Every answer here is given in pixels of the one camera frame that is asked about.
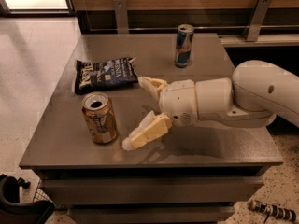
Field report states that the black white striped cable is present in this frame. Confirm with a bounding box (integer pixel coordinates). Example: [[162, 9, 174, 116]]
[[247, 199, 299, 224]]

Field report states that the wire mesh basket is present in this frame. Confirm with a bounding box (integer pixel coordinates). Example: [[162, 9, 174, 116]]
[[33, 181, 51, 202]]

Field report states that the grey drawer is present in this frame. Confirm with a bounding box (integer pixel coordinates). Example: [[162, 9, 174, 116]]
[[41, 177, 263, 206], [68, 206, 235, 224]]

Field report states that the grey drawer cabinet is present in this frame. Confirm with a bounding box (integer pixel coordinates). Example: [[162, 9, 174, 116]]
[[20, 34, 282, 210]]

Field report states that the metal wall bracket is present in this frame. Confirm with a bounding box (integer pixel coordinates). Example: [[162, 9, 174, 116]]
[[113, 0, 129, 34], [243, 0, 272, 42]]

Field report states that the left metal wall bracket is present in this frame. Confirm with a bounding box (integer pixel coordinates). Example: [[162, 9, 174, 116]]
[[113, 0, 129, 34]]

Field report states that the dark blue chip bag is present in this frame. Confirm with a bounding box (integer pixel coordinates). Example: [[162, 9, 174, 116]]
[[75, 57, 138, 95]]

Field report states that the blue Red Bull can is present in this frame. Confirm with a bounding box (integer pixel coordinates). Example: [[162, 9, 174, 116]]
[[175, 24, 194, 68]]

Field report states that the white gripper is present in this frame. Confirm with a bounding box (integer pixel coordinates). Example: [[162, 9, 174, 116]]
[[122, 76, 198, 151]]

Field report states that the orange soda can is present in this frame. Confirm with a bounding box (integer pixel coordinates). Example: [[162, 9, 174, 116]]
[[82, 91, 118, 145]]

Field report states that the upper grey drawer front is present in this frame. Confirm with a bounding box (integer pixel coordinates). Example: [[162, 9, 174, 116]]
[[41, 177, 263, 206]]

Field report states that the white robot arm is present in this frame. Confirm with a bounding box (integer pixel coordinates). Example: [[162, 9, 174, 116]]
[[122, 60, 299, 151]]

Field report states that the right metal wall bracket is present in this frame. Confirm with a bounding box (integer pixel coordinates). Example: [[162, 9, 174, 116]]
[[243, 0, 272, 42]]

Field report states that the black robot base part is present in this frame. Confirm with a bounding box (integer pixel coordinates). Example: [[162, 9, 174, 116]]
[[0, 175, 54, 224]]

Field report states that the lower grey drawer front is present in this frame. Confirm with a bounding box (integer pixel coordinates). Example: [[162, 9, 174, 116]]
[[68, 206, 235, 224]]

